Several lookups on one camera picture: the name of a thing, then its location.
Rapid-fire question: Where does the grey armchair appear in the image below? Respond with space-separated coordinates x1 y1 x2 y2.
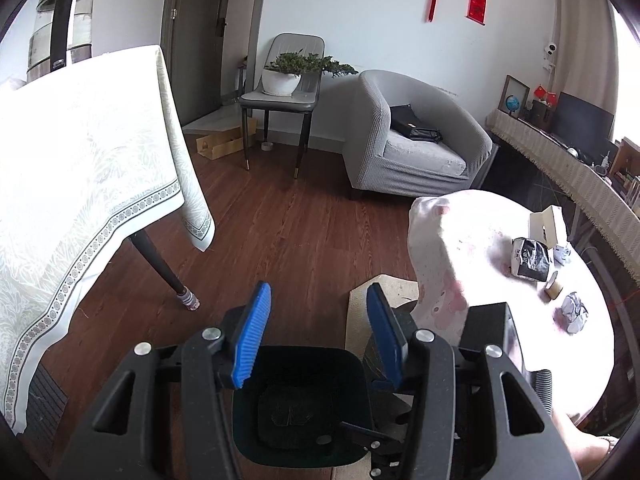
342 70 493 201

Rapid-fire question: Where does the wooden crate with books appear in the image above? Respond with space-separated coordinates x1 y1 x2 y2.
607 135 640 196

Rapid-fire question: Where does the side desk with fringed cloth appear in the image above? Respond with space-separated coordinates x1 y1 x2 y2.
486 110 640 281

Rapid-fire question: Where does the round table with pink cloth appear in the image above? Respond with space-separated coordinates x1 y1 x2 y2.
407 190 617 428

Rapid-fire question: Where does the large crumpled paper ball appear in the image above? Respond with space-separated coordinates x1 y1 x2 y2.
559 292 590 335

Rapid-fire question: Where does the wooden picture frame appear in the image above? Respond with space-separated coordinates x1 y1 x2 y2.
500 75 531 120

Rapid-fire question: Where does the potted plant in white pot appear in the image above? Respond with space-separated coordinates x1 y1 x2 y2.
261 50 360 97

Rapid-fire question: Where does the white tissue box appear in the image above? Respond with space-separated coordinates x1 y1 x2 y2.
529 205 568 251

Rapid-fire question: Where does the crumpled black bag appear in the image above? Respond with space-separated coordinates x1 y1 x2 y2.
510 236 552 282

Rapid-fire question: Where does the dark floor mat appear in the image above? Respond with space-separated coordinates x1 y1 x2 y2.
25 364 70 466

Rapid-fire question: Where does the white patterned tablecloth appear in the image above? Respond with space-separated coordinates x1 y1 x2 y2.
0 45 216 436

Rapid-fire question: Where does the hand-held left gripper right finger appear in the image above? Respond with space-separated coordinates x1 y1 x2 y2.
366 282 583 480

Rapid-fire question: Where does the grey door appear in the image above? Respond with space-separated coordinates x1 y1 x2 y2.
162 0 273 128

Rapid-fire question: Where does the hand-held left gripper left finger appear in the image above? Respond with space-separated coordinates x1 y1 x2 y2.
75 280 273 480

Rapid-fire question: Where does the person's right forearm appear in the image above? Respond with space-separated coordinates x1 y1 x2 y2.
550 400 623 478

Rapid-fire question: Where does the black handbag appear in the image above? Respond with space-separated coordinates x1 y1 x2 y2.
389 104 444 143

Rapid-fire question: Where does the black monitor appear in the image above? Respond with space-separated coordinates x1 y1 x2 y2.
552 91 616 158

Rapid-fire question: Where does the dark green trash bin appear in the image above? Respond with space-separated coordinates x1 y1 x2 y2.
232 345 373 466

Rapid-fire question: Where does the grey dining chair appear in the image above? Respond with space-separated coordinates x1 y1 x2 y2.
239 33 323 178

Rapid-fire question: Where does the glass kettle with black handle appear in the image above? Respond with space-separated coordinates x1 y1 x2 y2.
25 0 96 83

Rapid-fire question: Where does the white curtain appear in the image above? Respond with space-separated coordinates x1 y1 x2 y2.
555 0 616 111

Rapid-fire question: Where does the brown cardboard box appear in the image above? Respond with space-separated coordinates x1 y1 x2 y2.
195 119 258 161

